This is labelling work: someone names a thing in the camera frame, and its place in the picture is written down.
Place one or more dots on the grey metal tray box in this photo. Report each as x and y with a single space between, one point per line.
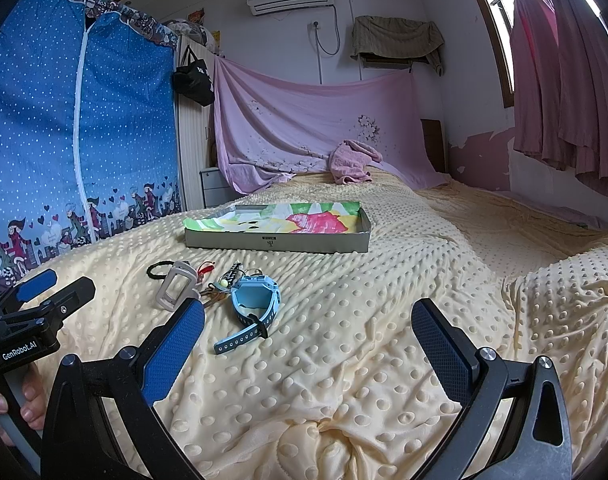
294 242

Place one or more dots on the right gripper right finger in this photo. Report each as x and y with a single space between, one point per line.
535 441

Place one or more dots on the cream dotted bed blanket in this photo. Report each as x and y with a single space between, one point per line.
340 388

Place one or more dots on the pink hanging sheet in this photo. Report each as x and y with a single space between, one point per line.
268 129

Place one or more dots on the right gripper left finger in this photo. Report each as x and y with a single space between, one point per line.
78 439

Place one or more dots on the grey bedside drawer cabinet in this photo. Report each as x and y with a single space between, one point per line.
216 190

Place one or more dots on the beige rectangular buckle frame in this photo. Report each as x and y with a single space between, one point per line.
179 284

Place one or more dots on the black hanging bag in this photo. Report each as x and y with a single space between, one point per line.
191 79

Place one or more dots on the blue polka dot wardrobe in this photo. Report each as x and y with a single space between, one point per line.
88 142

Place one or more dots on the white tall cabinet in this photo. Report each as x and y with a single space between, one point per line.
194 125

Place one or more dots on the colourful paper tray liner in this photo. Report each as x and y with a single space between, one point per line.
281 218

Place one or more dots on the blue kids smart watch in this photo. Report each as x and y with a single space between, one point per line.
255 300

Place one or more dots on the keyring with brown strap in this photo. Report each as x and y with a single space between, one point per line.
212 294

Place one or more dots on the pink window curtain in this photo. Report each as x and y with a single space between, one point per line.
560 65

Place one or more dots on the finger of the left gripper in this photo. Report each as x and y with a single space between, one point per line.
59 306
19 294

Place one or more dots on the olive cloth on shelf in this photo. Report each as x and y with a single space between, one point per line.
378 41

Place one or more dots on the red knotted cord charm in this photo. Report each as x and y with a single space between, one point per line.
205 268

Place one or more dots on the crumpled pink towel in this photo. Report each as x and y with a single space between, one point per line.
350 160

